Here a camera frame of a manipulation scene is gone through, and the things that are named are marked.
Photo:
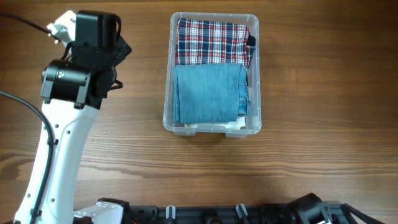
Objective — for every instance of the blue jeans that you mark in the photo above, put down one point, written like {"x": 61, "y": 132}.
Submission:
{"x": 210, "y": 93}

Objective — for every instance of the white printed shirt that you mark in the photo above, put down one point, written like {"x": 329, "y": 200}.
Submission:
{"x": 238, "y": 124}

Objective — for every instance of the red blue plaid shirt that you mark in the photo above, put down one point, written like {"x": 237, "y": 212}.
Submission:
{"x": 204, "y": 42}

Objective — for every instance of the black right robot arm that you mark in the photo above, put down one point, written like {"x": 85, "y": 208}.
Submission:
{"x": 310, "y": 209}

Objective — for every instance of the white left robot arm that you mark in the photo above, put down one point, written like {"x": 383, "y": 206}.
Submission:
{"x": 72, "y": 94}

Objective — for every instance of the clear plastic storage bin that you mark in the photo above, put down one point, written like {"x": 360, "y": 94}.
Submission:
{"x": 253, "y": 121}

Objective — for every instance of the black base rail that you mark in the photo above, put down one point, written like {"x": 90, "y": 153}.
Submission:
{"x": 269, "y": 213}

